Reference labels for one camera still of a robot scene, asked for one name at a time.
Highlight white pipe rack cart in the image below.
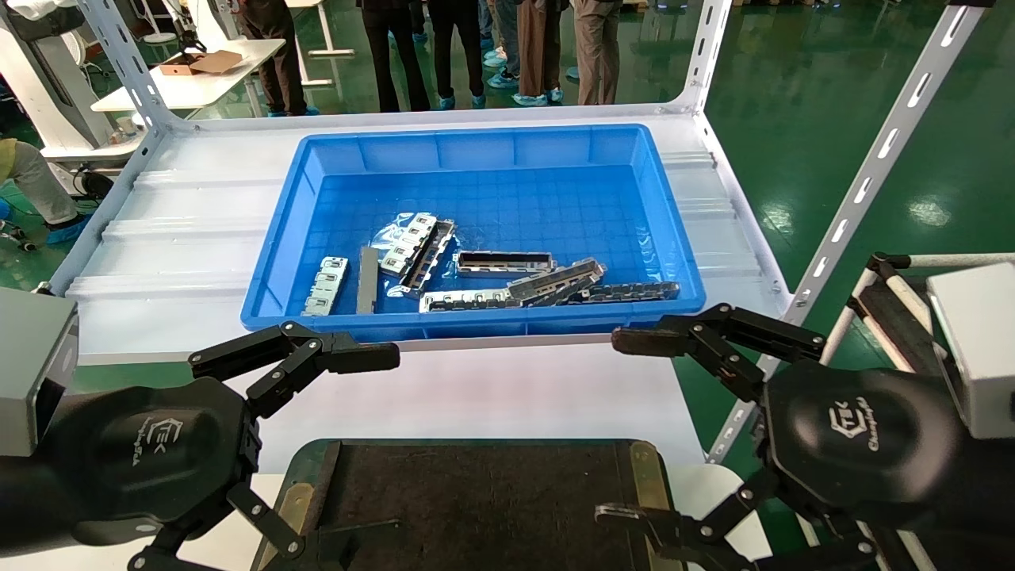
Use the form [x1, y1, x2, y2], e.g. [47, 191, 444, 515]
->
[817, 252, 1015, 571]

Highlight gray left wrist camera box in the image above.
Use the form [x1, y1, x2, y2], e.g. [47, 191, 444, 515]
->
[0, 285, 80, 458]

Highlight long silver metal rail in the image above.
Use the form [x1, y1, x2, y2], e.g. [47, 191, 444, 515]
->
[419, 289, 524, 313]

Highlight person in black trousers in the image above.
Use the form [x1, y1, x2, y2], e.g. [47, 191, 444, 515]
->
[361, 0, 433, 113]
[428, 0, 488, 110]
[238, 0, 312, 117]

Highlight white robot body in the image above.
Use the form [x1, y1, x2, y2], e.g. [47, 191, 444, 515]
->
[0, 0, 147, 167]

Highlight gray metal bar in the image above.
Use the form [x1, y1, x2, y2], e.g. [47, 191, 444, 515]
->
[356, 246, 381, 315]

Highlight person in blue jeans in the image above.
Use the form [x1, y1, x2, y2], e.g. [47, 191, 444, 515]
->
[480, 0, 520, 88]

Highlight white table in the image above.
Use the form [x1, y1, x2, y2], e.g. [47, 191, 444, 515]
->
[91, 38, 286, 116]
[285, 0, 358, 88]

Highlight white metal slotted shelf rack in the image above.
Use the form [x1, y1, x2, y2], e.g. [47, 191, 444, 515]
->
[48, 0, 996, 465]

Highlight dark open metal frame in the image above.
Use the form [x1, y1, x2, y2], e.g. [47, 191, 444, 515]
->
[396, 220, 457, 296]

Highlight black container tray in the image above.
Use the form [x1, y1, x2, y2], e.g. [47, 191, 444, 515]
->
[252, 439, 683, 571]

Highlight crouching person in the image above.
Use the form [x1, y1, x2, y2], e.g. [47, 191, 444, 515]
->
[0, 139, 92, 247]

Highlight person in brown trousers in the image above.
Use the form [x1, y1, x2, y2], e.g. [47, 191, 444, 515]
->
[511, 0, 568, 108]

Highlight long dark metal rail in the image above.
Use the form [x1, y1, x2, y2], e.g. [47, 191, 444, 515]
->
[567, 281, 681, 305]

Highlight clear plastic bag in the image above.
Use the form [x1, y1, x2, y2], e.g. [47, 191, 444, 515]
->
[371, 214, 477, 277]

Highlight blue plastic bin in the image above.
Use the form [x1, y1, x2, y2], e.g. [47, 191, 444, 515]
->
[240, 123, 707, 343]

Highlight open cardboard box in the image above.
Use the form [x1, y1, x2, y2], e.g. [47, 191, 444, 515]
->
[159, 49, 245, 77]

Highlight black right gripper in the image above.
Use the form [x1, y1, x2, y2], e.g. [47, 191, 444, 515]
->
[595, 303, 1015, 571]

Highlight silver metal channel part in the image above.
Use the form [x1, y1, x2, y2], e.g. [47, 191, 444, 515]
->
[507, 259, 607, 307]

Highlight person in khaki trousers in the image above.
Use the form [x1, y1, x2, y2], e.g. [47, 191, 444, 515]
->
[567, 0, 625, 106]

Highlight rectangular metal frame part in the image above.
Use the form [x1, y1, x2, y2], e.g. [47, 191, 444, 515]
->
[456, 251, 556, 277]

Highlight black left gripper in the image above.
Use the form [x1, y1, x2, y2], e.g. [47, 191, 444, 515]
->
[0, 320, 402, 571]

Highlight gray wrist camera box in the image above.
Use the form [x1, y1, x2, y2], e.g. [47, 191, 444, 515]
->
[926, 262, 1015, 439]
[0, 285, 80, 458]

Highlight gray right wrist camera box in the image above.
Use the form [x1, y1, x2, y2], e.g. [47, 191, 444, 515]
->
[926, 262, 1015, 439]

